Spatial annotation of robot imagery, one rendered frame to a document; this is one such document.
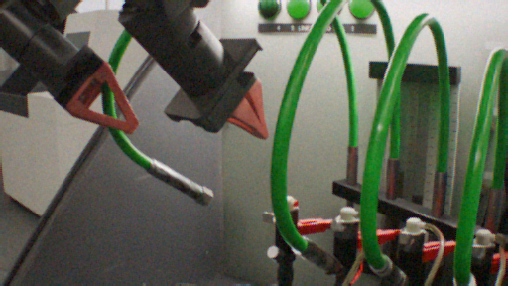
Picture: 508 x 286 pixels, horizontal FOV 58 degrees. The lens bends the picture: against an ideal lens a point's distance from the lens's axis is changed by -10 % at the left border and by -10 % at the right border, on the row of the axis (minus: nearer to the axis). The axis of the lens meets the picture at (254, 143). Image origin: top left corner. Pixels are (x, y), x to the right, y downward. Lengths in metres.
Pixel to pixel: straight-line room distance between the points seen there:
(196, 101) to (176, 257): 0.53
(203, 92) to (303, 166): 0.47
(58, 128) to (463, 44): 2.87
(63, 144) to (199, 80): 2.95
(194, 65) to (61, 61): 0.17
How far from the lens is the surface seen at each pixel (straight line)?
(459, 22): 0.80
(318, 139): 0.90
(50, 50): 0.56
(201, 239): 1.01
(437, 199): 0.66
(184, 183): 0.62
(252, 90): 0.49
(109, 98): 0.56
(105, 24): 3.50
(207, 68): 0.46
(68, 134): 3.40
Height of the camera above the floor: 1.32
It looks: 12 degrees down
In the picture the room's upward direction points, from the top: straight up
